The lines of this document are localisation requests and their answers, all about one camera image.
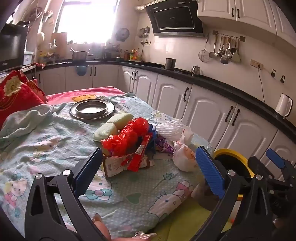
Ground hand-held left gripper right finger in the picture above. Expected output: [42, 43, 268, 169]
[192, 146, 274, 241]

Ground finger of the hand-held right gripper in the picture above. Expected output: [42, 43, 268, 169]
[265, 148, 296, 180]
[248, 156, 278, 186]

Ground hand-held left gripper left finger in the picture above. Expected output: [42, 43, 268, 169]
[24, 147, 109, 241]

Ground brown yellow snack packet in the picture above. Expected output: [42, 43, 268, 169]
[102, 154, 156, 179]

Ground yellow rimmed black bin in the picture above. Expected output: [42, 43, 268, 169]
[214, 149, 252, 201]

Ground purple snack wrapper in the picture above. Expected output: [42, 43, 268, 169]
[154, 137, 174, 154]

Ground person's left hand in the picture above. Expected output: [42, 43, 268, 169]
[92, 213, 158, 241]

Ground white plastic bag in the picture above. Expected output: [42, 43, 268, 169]
[172, 128, 204, 172]

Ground pale green foam net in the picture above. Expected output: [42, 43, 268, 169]
[106, 113, 134, 129]
[93, 122, 121, 141]

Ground pale green cartoon printed blanket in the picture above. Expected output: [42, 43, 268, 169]
[0, 91, 215, 232]

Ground red plastic mesh bag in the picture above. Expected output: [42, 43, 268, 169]
[101, 117, 150, 156]

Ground long red snack wrapper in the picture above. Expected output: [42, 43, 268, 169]
[126, 136, 153, 172]

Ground round metal pan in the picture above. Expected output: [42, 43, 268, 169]
[76, 101, 109, 117]

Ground white electric kettle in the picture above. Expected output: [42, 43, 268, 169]
[275, 93, 293, 119]

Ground yellow green fleece trousers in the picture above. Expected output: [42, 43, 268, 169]
[150, 202, 232, 241]

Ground round metal plate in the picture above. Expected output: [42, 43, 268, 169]
[69, 99, 115, 120]

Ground white foam net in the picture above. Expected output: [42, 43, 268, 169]
[155, 118, 185, 142]

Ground blue plastic bag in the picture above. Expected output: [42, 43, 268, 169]
[146, 124, 159, 153]

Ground pink printed sheet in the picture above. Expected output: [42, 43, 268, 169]
[45, 86, 126, 106]

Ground black kitchen countertop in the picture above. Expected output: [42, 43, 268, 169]
[0, 59, 296, 149]

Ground blue hanging cabinet bin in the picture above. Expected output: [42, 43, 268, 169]
[76, 65, 89, 76]

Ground red flowered pillow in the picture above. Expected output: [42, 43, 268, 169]
[0, 70, 48, 128]

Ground pale green hanging spatula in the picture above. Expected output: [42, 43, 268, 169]
[231, 38, 241, 63]

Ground metal cooking pot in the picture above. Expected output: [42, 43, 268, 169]
[70, 47, 89, 62]

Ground row of hanging metal utensils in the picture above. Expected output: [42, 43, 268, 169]
[209, 35, 233, 65]

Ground row of condiment bottles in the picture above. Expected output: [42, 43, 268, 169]
[104, 43, 142, 62]

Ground black microwave oven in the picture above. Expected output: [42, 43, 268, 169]
[0, 23, 28, 72]

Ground bright kitchen window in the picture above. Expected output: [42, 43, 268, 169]
[54, 0, 119, 44]

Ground small hanging tool rack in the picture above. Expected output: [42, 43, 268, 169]
[139, 27, 151, 44]

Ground white upper kitchen cabinets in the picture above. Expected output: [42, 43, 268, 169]
[196, 0, 296, 47]

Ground black range hood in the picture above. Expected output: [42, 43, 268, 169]
[144, 0, 205, 37]

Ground black power cord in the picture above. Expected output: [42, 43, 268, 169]
[257, 67, 267, 103]

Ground hanging wire strainer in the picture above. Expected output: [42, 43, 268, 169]
[198, 35, 210, 62]

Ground wall utensil rail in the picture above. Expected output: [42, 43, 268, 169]
[212, 30, 246, 43]

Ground small wall fan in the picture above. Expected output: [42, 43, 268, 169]
[116, 28, 130, 42]

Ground silver exhaust duct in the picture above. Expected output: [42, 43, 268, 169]
[135, 0, 158, 11]

